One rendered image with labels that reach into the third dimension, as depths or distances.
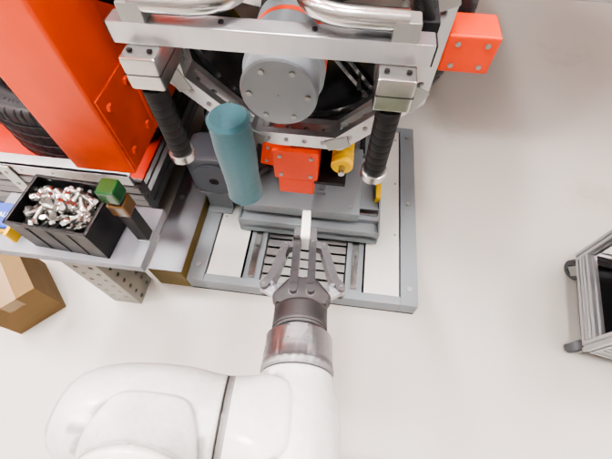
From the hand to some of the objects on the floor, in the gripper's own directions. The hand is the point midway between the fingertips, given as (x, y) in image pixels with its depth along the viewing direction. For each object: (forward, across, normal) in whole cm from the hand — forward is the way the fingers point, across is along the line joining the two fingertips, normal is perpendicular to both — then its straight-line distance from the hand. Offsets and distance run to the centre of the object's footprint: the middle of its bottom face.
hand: (306, 229), depth 62 cm
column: (+31, +64, +64) cm, 96 cm away
